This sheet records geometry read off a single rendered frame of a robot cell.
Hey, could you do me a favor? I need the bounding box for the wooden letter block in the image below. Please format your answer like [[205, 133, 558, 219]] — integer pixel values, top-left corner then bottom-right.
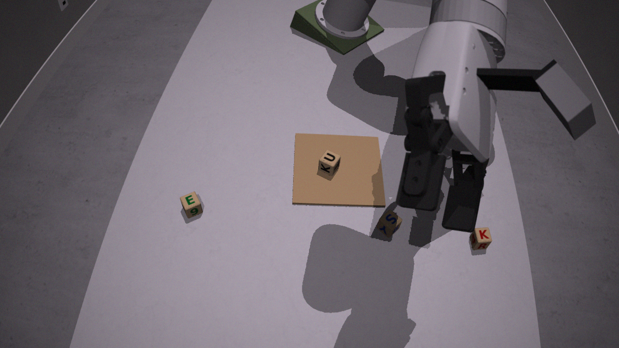
[[470, 227, 492, 250], [180, 191, 203, 218], [318, 150, 341, 176], [377, 210, 402, 238]]

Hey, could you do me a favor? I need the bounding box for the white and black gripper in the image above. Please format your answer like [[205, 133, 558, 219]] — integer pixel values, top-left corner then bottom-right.
[[396, 21, 505, 232]]

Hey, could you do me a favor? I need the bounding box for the tan flat square mat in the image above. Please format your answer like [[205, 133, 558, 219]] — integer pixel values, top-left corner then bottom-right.
[[293, 133, 386, 207]]

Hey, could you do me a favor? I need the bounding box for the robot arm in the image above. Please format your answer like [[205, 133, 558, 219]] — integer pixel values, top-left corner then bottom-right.
[[315, 0, 596, 140]]

